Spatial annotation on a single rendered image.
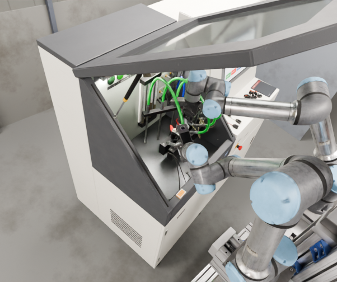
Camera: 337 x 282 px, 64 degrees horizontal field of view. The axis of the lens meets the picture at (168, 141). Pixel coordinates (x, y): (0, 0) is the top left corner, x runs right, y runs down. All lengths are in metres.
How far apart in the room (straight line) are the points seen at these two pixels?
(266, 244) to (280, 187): 0.23
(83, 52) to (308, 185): 1.03
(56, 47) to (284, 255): 1.24
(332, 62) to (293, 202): 2.62
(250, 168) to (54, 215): 1.87
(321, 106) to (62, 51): 1.08
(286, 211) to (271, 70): 2.86
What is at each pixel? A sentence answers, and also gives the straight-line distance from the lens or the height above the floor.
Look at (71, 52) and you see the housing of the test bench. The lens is 1.31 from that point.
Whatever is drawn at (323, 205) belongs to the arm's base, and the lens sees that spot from 1.51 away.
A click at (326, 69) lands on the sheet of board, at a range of 3.23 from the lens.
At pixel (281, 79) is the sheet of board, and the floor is 0.50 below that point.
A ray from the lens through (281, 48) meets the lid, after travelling 0.66.
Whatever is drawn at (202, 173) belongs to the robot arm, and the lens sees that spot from 1.00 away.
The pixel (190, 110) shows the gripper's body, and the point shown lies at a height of 1.30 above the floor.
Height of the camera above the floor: 2.16
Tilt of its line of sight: 48 degrees down
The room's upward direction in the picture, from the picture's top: 10 degrees clockwise
